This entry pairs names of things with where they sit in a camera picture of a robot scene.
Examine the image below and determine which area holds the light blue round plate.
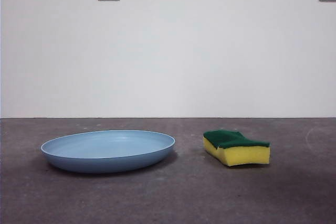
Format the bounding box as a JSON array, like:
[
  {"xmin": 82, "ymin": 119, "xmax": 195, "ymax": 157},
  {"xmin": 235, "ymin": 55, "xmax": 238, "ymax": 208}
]
[{"xmin": 40, "ymin": 129, "xmax": 176, "ymax": 174}]

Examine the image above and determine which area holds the yellow sponge with green scourer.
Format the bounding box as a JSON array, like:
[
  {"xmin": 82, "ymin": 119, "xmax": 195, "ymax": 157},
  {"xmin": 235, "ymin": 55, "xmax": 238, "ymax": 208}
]
[{"xmin": 203, "ymin": 129, "xmax": 271, "ymax": 167}]

